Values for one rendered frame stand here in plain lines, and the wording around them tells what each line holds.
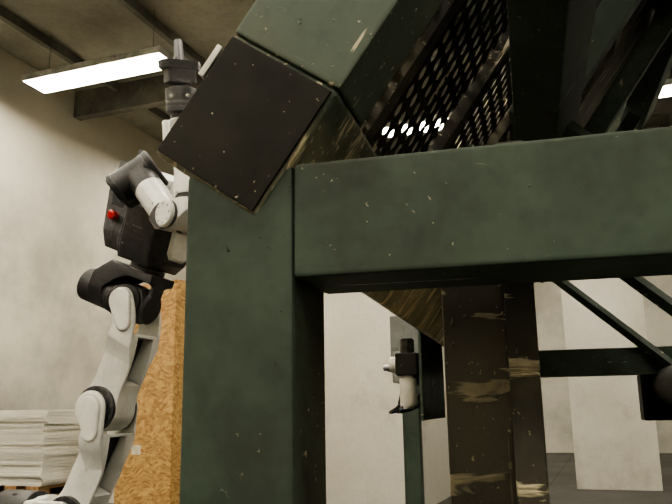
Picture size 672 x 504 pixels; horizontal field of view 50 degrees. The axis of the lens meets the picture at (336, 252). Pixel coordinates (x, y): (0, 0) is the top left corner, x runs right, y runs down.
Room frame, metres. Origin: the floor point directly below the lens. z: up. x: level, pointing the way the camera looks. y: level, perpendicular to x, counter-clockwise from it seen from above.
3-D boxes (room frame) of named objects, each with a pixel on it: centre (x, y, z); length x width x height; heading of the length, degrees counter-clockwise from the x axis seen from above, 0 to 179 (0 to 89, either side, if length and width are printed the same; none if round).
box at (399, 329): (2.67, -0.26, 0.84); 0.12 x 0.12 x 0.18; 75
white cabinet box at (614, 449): (5.78, -2.12, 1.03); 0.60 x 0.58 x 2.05; 160
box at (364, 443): (4.99, -0.34, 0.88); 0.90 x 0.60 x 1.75; 160
